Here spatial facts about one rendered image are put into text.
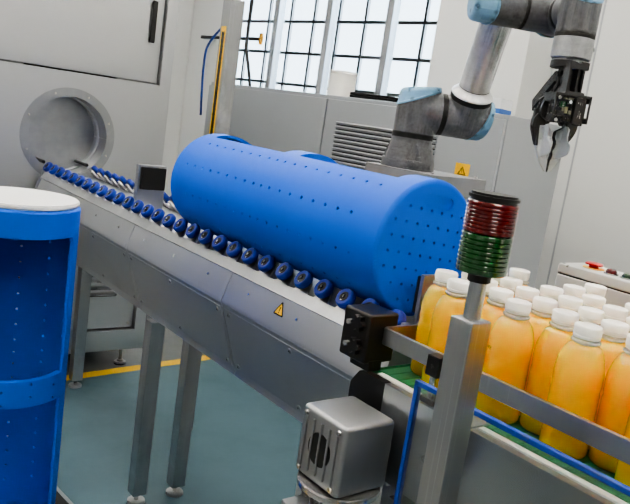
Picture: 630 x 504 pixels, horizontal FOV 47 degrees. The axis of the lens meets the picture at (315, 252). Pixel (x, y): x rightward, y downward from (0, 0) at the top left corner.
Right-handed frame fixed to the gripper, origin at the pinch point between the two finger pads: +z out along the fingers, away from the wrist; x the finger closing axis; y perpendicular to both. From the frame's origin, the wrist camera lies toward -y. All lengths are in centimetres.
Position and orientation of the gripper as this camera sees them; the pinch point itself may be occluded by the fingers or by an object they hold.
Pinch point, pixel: (545, 165)
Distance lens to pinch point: 152.7
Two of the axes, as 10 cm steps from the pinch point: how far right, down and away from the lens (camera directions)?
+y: 0.8, 1.8, -9.8
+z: -1.4, 9.8, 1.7
